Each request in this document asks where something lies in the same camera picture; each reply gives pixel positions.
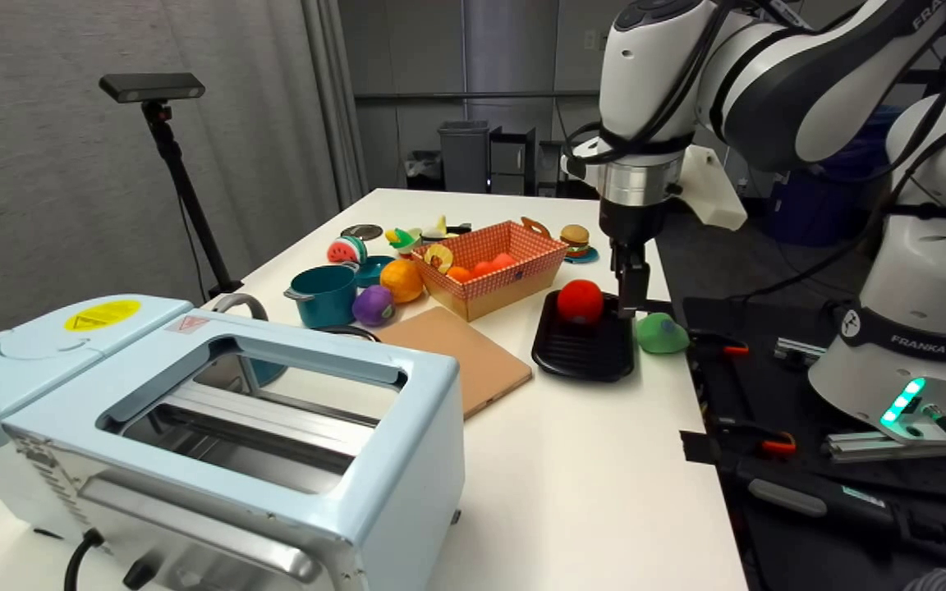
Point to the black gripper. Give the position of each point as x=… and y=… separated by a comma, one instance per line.
x=633, y=233

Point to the red round plushy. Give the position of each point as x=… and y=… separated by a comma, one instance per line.
x=581, y=304

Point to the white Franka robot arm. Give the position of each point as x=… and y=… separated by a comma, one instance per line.
x=804, y=78

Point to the black plastic tray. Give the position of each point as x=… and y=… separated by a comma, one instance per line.
x=590, y=349

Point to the blue plate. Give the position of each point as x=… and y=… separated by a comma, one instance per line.
x=584, y=257

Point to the green pear plush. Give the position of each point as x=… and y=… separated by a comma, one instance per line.
x=663, y=333

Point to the toy burger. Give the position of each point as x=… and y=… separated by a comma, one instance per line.
x=574, y=235

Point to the red checkered cardboard box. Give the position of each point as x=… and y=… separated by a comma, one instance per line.
x=509, y=280

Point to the red strawberry plush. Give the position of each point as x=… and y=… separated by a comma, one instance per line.
x=480, y=269

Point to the small orange ball plush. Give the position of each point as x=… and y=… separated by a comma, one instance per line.
x=460, y=275

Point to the tan flat board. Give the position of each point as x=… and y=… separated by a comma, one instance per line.
x=476, y=356

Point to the large yellow-orange plush fruit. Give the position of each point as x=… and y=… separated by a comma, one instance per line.
x=402, y=280

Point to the purple plush fruit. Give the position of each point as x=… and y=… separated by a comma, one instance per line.
x=372, y=307

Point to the teal toy pot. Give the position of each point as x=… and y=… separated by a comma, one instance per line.
x=324, y=298

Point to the blue toy kettle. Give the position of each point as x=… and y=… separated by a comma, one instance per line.
x=261, y=367

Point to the light blue toaster oven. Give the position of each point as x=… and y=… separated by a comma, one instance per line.
x=223, y=460

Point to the black camera tripod stand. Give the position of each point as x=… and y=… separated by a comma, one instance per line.
x=182, y=175

